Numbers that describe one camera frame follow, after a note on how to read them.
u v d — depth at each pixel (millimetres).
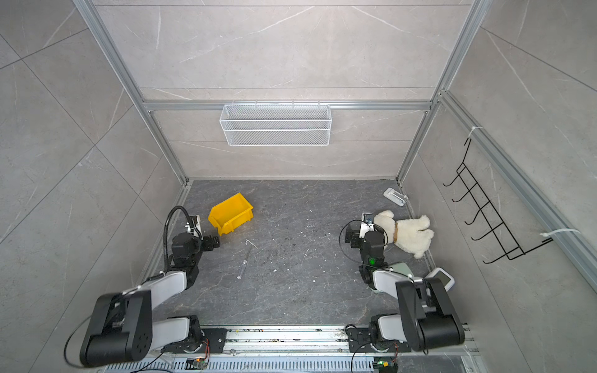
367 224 758
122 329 418
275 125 1003
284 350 730
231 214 1009
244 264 901
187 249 688
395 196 1113
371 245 667
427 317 428
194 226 758
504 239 632
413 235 897
